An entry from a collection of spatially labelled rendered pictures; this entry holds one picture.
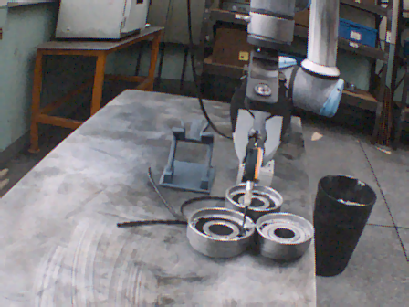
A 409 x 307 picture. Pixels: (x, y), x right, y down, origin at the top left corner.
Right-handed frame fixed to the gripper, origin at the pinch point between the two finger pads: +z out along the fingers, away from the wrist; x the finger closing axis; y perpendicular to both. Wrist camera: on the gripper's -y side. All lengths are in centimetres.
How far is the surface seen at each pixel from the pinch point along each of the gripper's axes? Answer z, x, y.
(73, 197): 13.2, 31.0, -0.2
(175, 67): 69, 70, 402
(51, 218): 13.2, 32.4, -9.9
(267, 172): 8.9, -4.4, 17.0
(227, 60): 45, 16, 348
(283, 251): 10.8, -7.3, -9.9
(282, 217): 9.8, -7.1, 0.3
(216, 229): 11.5, 3.8, -3.8
